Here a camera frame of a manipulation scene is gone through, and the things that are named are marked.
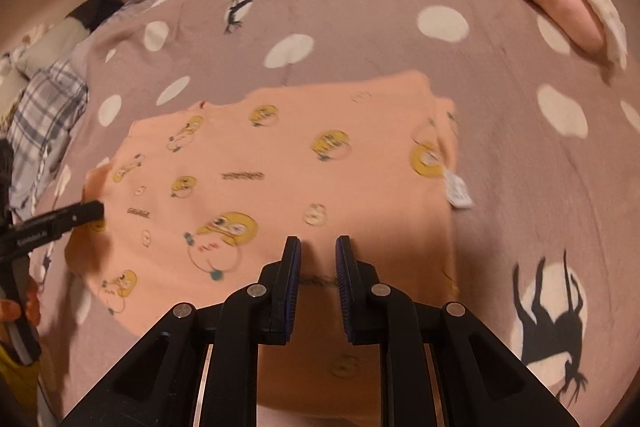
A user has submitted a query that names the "dark brown cushion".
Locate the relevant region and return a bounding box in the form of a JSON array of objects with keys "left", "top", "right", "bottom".
[{"left": 67, "top": 0, "right": 126, "bottom": 30}]

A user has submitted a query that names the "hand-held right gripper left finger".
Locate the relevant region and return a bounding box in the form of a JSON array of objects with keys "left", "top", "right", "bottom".
[{"left": 60, "top": 235, "right": 302, "bottom": 427}]

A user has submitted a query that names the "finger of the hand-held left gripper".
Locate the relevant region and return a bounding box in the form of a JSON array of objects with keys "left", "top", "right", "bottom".
[{"left": 47, "top": 201, "right": 105, "bottom": 235}]

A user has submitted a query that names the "cream grey pillow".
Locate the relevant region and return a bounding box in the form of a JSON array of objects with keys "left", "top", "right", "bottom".
[{"left": 15, "top": 17, "right": 96, "bottom": 78}]

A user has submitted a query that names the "pink duck print shirt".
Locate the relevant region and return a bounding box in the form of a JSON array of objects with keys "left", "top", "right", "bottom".
[{"left": 64, "top": 69, "right": 475, "bottom": 413}]

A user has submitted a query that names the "mauve polka dot blanket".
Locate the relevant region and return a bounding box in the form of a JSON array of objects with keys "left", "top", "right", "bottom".
[{"left": 25, "top": 0, "right": 640, "bottom": 427}]

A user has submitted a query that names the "grey plaid cloth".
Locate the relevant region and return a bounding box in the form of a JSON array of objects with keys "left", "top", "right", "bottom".
[{"left": 7, "top": 59, "right": 90, "bottom": 212}]

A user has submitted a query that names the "person's left hand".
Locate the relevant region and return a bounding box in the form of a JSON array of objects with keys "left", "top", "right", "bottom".
[{"left": 0, "top": 274, "right": 42, "bottom": 325}]

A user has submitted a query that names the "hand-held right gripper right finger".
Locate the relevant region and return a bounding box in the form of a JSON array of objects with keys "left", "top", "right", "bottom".
[{"left": 335, "top": 235, "right": 581, "bottom": 427}]

